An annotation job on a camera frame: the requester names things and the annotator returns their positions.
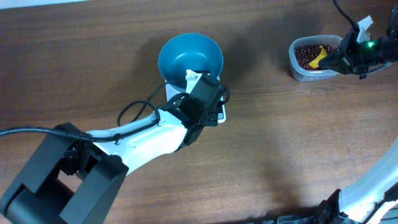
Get yellow measuring scoop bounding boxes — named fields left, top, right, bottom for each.
left=308, top=45, right=328, bottom=68

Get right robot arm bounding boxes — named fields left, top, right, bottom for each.
left=318, top=6, right=397, bottom=223

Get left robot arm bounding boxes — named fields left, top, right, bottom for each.
left=1, top=72, right=230, bottom=223

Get white digital kitchen scale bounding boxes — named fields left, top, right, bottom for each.
left=165, top=82, right=226, bottom=123

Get blue plastic bowl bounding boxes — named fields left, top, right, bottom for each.
left=158, top=33, right=224, bottom=91

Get red beans in container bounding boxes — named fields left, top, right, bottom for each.
left=294, top=44, right=336, bottom=70

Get clear plastic bean container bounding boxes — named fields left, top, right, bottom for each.
left=289, top=35, right=343, bottom=82

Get right black camera cable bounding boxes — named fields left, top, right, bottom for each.
left=332, top=0, right=361, bottom=34

